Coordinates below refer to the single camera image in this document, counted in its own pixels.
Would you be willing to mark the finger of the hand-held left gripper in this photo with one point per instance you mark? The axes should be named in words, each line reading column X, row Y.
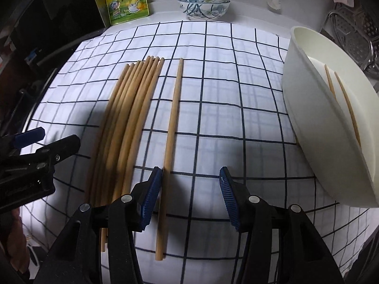
column 29, row 134
column 63, row 146

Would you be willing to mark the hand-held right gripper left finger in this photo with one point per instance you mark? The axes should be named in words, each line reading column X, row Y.
column 149, row 207

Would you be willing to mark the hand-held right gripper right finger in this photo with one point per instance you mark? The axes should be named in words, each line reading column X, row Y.
column 229, row 201

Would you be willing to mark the bundle of bamboo chopsticks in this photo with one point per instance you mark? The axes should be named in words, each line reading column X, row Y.
column 130, row 118

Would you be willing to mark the white plastic basin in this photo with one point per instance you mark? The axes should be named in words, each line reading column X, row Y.
column 311, row 109

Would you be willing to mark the person's left hand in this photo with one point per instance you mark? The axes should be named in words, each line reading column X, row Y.
column 16, row 236

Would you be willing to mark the white blue-checked cloth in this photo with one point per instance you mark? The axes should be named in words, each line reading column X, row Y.
column 231, row 94

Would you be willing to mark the dark appliance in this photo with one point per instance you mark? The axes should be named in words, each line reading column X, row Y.
column 59, row 20

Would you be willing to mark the yellow-green seasoning pouch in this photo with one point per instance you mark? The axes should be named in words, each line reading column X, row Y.
column 127, row 3

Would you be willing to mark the steel dish rack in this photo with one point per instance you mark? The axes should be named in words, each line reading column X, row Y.
column 328, row 20

